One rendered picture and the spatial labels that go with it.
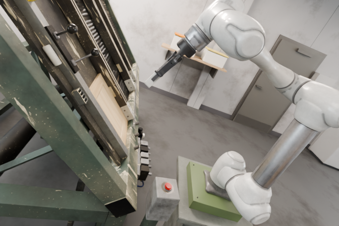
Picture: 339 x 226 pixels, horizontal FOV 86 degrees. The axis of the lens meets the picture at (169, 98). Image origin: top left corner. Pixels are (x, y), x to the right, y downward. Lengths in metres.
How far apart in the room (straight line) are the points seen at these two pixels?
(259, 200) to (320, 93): 0.57
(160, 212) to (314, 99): 0.86
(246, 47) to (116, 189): 0.74
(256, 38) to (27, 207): 1.05
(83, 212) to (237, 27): 0.96
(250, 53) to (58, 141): 0.67
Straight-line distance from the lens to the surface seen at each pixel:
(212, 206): 1.25
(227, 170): 1.20
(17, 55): 0.65
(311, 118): 0.94
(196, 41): 0.67
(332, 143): 5.68
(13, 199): 1.08
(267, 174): 1.06
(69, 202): 1.05
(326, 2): 4.98
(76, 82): 0.90
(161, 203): 1.00
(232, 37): 0.51
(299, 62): 4.88
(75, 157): 0.79
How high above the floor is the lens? 1.67
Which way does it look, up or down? 23 degrees down
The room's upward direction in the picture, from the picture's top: 23 degrees clockwise
